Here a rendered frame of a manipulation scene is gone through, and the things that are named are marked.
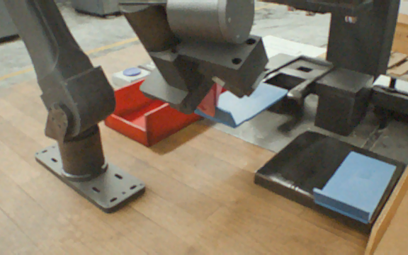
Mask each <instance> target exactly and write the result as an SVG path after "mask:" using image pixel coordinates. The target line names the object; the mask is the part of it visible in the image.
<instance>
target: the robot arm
mask: <svg viewBox="0 0 408 255"><path fill-rule="evenodd" d="M2 2H3V3H4V6H5V8H6V10H7V11H8V14H9V15H10V17H11V20H12V22H13V24H14V25H15V27H16V30H17V31H18V34H19V35H20V37H21V40H22V41H23V43H24V45H25V48H26V49H27V51H28V54H29V55H30V60H31V62H32V64H33V67H34V69H35V75H36V77H37V83H38V85H39V87H40V88H41V92H42V95H40V96H39V97H40V99H41V101H42V102H43V104H44V106H45V107H46V109H47V111H48V115H47V121H46V124H45V129H44V132H45V136H47V137H48V138H50V139H52V140H55V141H57V142H56V143H54V144H52V145H50V146H49V147H46V148H44V149H41V150H39V151H37V152H36V153H35V160H36V161H37V162H38V163H40V165H42V167H44V168H45V169H47V170H48V171H49V172H51V173H52V174H54V175H55V176H56V177H58V179H59V180H61V181H63V182H64V183H66V184H67V185H68V186H70V187H71V188H73V189H74V191H76V192H77V193H78V194H80V195H81V196H83V197H84V198H85V199H87V200H88V201H89V202H90V203H92V204H93V205H95V206H96V207H97V208H99V209H100V210H102V211H104V212H105V213H106V214H111V213H114V212H115V211H117V210H119V209H120V208H122V207H123V206H124V205H127V204H128V203H129V202H131V201H132V200H134V199H136V198H137V197H138V196H141V195H142V194H143V193H145V191H146V189H145V183H144V182H142V181H141V180H139V179H138V178H137V177H135V176H133V175H132V174H129V173H128V172H126V171H123V170H122V169H121V168H120V167H118V166H116V165H115V164H113V163H110V162H109V161H108V160H107V157H106V155H104V153H103V144H102V139H101V130H100V126H99V123H101V122H103V121H104V120H105V119H106V118H107V117H108V116H110V115H112V114H113V113H114V111H115V107H116V104H117V99H116V95H115V89H114V88H113V86H112V85H111V83H110V81H109V80H108V77H107V76H106V73H105V72H104V70H103V67H102V66H101V65H99V66H97V67H94V65H93V63H92V61H91V59H90V58H89V56H88V55H87V54H86V53H85V52H84V51H83V50H82V49H81V48H80V46H79V44H78V42H77V41H76V39H75V38H74V36H73V35H72V33H71V31H70V29H69V26H68V25H67V23H66V21H65V19H64V17H63V15H62V13H61V11H60V9H59V8H58V6H57V2H56V1H55V0H2ZM117 6H118V8H119V9H120V12H121V13H122V14H123V16H124V17H125V19H126V21H127V22H128V24H129V25H130V27H131V28H132V30H133V31H134V33H135V35H136V36H137V38H138V39H139V41H140V42H141V43H142V46H143V48H144V49H145V51H146V52H147V54H148V55H149V57H150V58H151V60H152V61H153V63H154V66H155V68H154V69H153V71H152V72H151V73H150V75H149V76H148V77H147V79H146V80H144V81H143V83H142V84H141V85H140V91H141V92H142V93H143V95H144V96H145V97H147V98H150V99H152V100H154V99H159V100H160V101H163V102H165V103H168V104H169V106H170V107H171V108H175V109H176V110H178V111H180V113H184V114H186V115H191V114H193V112H194V111H195V109H196V108H198V109H200V110H201V111H203V112H204V114H206V115H209V116H212V117H214V116H215V106H218V101H219V97H220V94H221V92H220V91H221V90H222V87H223V88H225V89H227V90H228V91H229V92H231V94H233V95H234V96H236V97H237V98H244V97H245V96H247V97H250V95H252V94H253V93H254V92H255V90H256V88H257V87H258V86H259V84H260V83H261V81H262V80H263V78H264V76H265V75H266V74H267V73H266V72H264V71H263V70H264V68H265V66H266V64H267V63H268V62H269V60H268V55H267V53H266V48H265V45H264V41H263V38H262V37H260V36H257V35H253V34H251V29H252V27H253V24H254V17H255V10H254V0H118V2H117Z"/></svg>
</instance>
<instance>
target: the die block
mask: <svg viewBox="0 0 408 255"><path fill-rule="evenodd" d="M372 83H373V82H371V83H370V85H368V86H367V87H366V88H365V89H364V90H362V92H360V93H359V95H357V96H356V97H355V98H353V97H350V96H345V95H342V94H339V93H334V92H331V91H329V90H326V89H321V88H317V87H315V88H314V92H312V94H313V95H315V96H319V98H318V103H317V112H316V117H315V123H314V126H316V127H319V128H322V129H325V130H328V131H331V132H335V133H337V134H338V135H341V136H344V137H348V136H349V134H350V133H351V132H352V131H353V130H354V129H355V128H356V127H357V126H358V125H359V124H360V123H361V121H362V120H363V119H364V118H365V117H366V111H367V107H368V102H369V96H370V90H371V86H372ZM301 84H302V82H298V81H293V80H290V79H285V78H283V77H278V78H276V81H274V82H273V83H271V84H269V85H271V86H276V87H280V89H284V90H287V91H288V93H289V91H291V90H292V89H295V88H296V87H298V86H299V85H301ZM297 102H298V101H295V100H293V99H290V98H288V97H287V95H286V96H284V97H283V98H282V99H281V100H279V101H278V102H277V103H274V104H273V105H272V106H270V107H268V108H267V110H270V111H271V112H274V113H278V114H282V113H284V112H285V111H286V110H287V109H288V108H290V107H292V106H294V105H295V104H296V103H297Z"/></svg>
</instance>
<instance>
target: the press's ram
mask: <svg viewBox="0 0 408 255"><path fill-rule="evenodd" d="M255 1H262V2H267V3H272V4H277V5H283V6H287V11H288V12H291V13H292V12H295V11H296V10H300V11H304V12H306V16H311V17H313V16H315V14H316V13H319V14H322V15H325V14H328V13H332V14H338V15H341V16H346V22H347V23H355V22H356V19H357V15H359V14H361V13H363V12H365V11H367V10H369V9H372V8H373V7H372V5H373V0H255Z"/></svg>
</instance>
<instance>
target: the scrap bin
mask: <svg viewBox="0 0 408 255"><path fill-rule="evenodd" d="M146 79H147V78H143V79H140V80H139V81H135V82H133V83H131V84H127V85H125V86H124V87H121V88H119V89H116V90H115V95H116V99H117V104H116V107H115V111H114V113H113V114H112V115H110V116H108V117H107V118H106V119H105V120H104V124H105V126H107V127H109V128H111V129H113V130H115V131H117V132H119V133H120V134H122V135H124V136H126V137H129V138H130V139H132V140H134V141H137V142H138V143H140V144H141V145H144V146H146V147H151V146H153V145H155V144H156V143H158V142H159V141H161V140H163V139H165V138H167V137H169V136H170V135H173V134H175V133H177V132H178V131H179V130H181V129H184V128H185V127H187V126H189V125H190V124H193V123H195V122H196V121H197V120H199V119H201V118H204V116H201V115H198V114H196V113H195V111H194V112H193V114H191V115H186V114H184V113H180V111H178V110H176V109H175V108H171V107H170V106H169V104H168V103H165V102H163V101H160V100H159V99H154V100H152V99H150V98H147V97H145V96H144V95H143V93H142V92H141V91H140V85H141V84H142V83H143V81H144V80H146Z"/></svg>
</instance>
